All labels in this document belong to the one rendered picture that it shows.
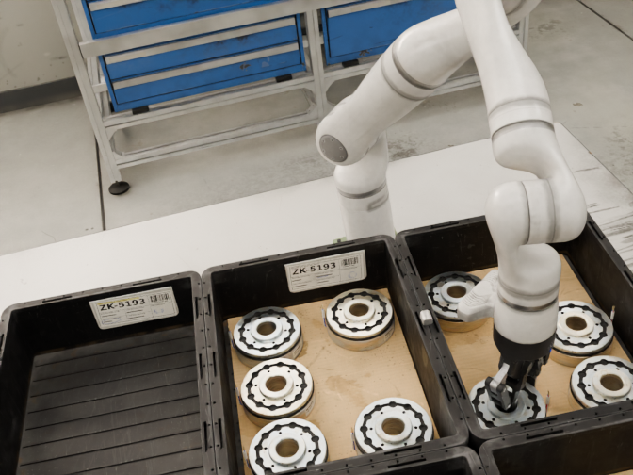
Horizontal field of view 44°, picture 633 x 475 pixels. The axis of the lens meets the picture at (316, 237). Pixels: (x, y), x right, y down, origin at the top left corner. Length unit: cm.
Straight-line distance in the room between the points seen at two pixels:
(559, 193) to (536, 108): 10
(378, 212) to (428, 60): 38
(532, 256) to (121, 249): 99
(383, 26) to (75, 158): 136
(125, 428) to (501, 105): 67
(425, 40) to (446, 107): 223
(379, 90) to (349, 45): 185
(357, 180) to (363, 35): 170
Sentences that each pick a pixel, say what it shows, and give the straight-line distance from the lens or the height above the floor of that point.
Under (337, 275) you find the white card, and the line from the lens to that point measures 124.
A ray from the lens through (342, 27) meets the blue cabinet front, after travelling 299.
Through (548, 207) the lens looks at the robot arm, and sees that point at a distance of 86.
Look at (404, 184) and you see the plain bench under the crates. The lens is 172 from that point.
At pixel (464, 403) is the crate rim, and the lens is 100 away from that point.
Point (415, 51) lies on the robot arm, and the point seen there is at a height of 121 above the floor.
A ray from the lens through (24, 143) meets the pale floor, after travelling 364.
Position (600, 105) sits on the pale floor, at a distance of 339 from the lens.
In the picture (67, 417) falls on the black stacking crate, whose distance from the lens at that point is 122.
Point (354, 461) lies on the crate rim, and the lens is 95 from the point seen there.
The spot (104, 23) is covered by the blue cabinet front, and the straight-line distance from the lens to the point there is 284.
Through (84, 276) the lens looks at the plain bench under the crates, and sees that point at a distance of 165.
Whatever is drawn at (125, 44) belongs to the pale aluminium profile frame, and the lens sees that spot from 283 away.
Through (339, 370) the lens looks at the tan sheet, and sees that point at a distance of 117.
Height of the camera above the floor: 171
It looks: 39 degrees down
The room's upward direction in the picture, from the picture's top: 8 degrees counter-clockwise
